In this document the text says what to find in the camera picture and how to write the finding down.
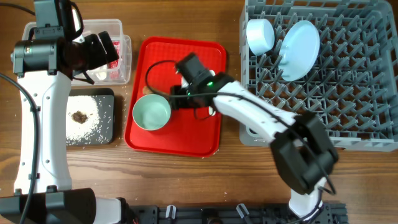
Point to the red plastic tray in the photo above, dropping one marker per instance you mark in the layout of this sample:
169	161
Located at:
188	132

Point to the black waste tray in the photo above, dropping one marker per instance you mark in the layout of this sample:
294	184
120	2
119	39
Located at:
106	95

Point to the light blue grey bowl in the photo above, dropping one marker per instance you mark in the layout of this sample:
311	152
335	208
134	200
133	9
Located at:
260	36

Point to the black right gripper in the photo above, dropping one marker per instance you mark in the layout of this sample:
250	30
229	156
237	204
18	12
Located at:
176	102

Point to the white cooked rice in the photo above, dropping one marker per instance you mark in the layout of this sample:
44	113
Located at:
90	131

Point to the white tissue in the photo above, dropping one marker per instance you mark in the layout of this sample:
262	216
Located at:
101	75

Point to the mint green bowl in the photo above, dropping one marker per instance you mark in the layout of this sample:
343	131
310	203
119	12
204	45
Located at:
151	112

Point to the grey plastic dishwasher rack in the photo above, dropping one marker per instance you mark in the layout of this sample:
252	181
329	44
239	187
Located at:
352	86

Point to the white plastic spoon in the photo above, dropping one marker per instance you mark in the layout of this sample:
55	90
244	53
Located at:
210	109

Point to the light blue round plate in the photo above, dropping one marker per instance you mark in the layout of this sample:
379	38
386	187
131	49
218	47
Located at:
299	51

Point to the brown food scrap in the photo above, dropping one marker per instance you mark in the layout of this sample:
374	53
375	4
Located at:
79	117

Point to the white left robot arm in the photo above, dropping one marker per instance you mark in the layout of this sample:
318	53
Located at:
45	65

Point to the brown sweet potato piece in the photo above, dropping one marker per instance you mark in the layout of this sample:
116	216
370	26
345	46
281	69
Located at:
146	91

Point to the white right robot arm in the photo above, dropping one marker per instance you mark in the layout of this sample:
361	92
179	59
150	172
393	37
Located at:
303	152

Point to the clear plastic bin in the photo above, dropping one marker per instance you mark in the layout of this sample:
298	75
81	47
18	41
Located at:
114	28

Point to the red ketchup packet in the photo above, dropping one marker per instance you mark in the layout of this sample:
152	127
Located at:
114	74

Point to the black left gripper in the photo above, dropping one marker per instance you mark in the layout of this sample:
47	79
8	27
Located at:
99	56

